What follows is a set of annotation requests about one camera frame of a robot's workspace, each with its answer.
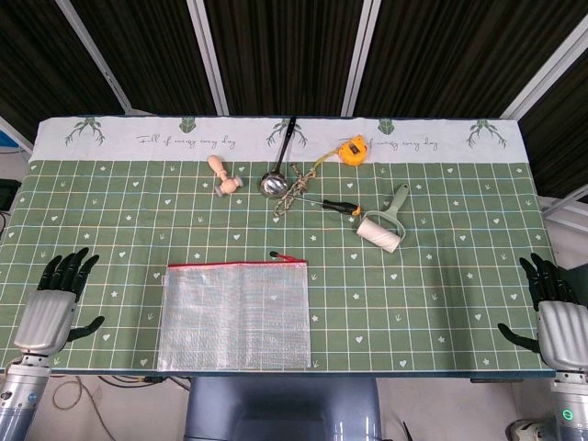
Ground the yellow tape measure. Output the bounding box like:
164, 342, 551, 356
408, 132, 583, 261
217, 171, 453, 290
314, 134, 370, 169

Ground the aluminium partition post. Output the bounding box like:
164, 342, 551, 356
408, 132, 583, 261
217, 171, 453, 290
503, 17, 588, 123
57, 0, 139, 114
186, 0, 230, 116
0, 114, 36, 155
340, 0, 382, 117

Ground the clear mesh zipper pouch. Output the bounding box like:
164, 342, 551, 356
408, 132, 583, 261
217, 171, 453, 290
156, 250, 313, 372

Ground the blue-grey robot torso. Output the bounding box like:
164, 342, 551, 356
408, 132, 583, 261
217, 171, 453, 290
186, 376, 382, 441

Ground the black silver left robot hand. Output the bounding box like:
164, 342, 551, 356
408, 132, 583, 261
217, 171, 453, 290
13, 247, 106, 356

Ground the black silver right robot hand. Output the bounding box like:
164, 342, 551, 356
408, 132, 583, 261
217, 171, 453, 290
498, 252, 588, 371

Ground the green lint roller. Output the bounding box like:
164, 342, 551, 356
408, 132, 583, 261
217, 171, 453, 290
356, 183, 411, 255

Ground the green grid tablecloth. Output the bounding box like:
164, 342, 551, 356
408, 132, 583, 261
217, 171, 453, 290
0, 114, 560, 376

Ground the steel ladle black handle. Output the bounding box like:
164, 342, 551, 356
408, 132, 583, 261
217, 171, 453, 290
260, 116, 298, 198

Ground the metal frame beside table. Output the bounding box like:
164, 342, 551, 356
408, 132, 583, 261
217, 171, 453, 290
539, 187, 588, 227

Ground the wooden roller massager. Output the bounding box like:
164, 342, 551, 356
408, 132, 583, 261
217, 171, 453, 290
207, 154, 245, 198

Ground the white floor cable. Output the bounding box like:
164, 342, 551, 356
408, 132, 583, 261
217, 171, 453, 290
51, 375, 121, 441

